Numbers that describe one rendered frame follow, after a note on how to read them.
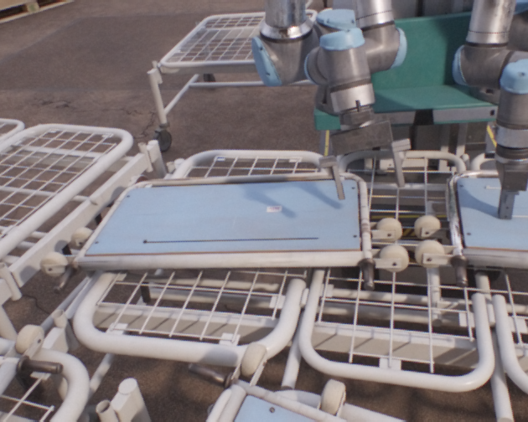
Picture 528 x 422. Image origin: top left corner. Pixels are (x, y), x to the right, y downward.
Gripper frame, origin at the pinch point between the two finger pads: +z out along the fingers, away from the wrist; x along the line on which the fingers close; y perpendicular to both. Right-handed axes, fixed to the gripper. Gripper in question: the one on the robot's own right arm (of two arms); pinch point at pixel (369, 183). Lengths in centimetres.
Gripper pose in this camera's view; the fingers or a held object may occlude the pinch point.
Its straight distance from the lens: 120.4
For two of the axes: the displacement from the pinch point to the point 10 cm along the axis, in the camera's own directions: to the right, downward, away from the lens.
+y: 0.6, -1.8, 9.8
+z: 2.2, 9.6, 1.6
